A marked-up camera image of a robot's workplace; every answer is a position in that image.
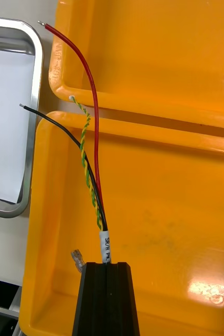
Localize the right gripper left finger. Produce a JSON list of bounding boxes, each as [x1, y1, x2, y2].
[[71, 261, 108, 336]]

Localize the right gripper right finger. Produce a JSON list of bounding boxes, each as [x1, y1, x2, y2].
[[106, 261, 140, 336]]

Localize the red black green-yellow wire harness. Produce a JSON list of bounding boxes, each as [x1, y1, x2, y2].
[[37, 20, 112, 275]]

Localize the yellow-orange plastic bin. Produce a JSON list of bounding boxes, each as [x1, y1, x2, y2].
[[18, 110, 224, 336], [48, 0, 224, 131]]

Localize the white sheet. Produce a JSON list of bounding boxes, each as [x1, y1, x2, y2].
[[0, 47, 36, 204]]

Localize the steel tray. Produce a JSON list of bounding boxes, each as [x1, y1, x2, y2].
[[0, 16, 44, 218]]

